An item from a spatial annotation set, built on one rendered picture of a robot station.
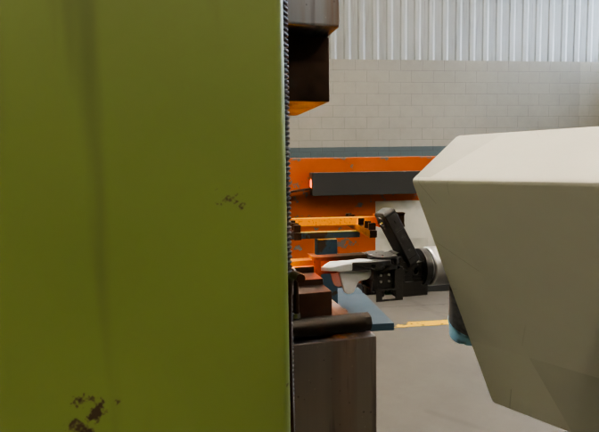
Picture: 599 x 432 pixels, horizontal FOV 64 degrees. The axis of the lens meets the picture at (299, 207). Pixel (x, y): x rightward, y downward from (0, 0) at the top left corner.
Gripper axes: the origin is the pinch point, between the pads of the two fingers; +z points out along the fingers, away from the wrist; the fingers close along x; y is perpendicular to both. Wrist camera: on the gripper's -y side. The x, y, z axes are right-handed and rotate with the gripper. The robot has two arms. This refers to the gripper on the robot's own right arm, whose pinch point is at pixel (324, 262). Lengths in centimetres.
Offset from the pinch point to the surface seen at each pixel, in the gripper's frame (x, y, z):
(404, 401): 129, 100, -81
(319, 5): -17.4, -39.2, 5.6
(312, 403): -15.9, 17.7, 7.1
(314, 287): -9.2, 2.0, 4.6
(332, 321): -15.2, 5.9, 3.6
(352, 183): 311, -1, -122
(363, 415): -15.9, 20.8, -1.0
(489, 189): -52, -15, 3
